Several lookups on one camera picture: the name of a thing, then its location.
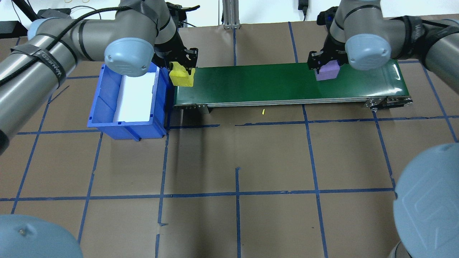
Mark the purple foam block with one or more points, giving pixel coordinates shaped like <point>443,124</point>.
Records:
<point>328,71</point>

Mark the yellow foam block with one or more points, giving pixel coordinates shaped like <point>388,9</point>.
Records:
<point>181,79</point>

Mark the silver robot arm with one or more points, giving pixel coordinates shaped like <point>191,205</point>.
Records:
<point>367,52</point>
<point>89,36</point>

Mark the white foam liner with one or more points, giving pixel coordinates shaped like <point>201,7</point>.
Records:
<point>134,100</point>

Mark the green belt conveyor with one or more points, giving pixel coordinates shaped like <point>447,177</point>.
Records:
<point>269,84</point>

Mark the small black adapter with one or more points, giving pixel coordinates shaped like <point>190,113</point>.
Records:
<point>303,4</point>

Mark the white desk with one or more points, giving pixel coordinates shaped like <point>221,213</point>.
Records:
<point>269,10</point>

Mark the blue plastic bin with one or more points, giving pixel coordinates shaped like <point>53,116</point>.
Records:
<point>107,118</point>

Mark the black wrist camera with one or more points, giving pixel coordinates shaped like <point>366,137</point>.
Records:
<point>325,18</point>
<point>177,14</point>

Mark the aluminium upright post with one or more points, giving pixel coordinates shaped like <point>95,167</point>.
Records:
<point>231,14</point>

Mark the black camera stand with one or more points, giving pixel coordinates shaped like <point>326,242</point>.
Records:
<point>10,28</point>

